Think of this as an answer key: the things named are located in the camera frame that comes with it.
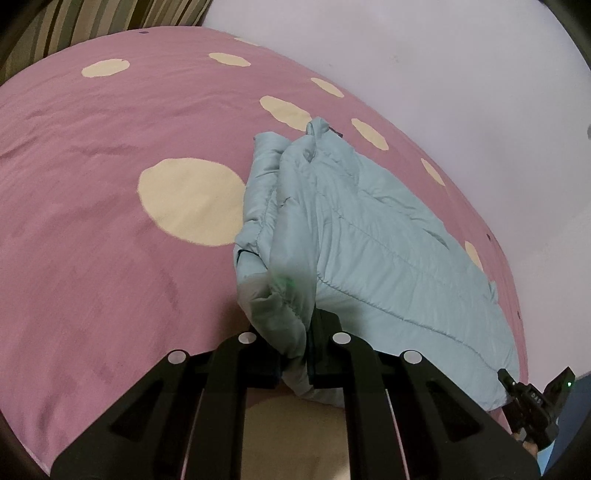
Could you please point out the striped fabric headboard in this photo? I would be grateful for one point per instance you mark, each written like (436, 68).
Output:
(92, 23)

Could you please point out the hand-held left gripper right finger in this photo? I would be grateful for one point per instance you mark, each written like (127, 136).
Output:
(323, 360)

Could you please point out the light blue puffer jacket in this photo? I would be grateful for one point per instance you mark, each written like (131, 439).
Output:
(360, 230)

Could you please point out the pink polka dot bedsheet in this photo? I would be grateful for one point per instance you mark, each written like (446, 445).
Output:
(92, 184)

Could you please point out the person's right hand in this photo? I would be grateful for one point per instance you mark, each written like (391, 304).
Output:
(530, 447)

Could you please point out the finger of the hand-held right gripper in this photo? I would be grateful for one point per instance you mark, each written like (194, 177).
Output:
(508, 382)

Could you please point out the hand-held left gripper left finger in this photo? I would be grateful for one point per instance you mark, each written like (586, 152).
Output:
(258, 364)

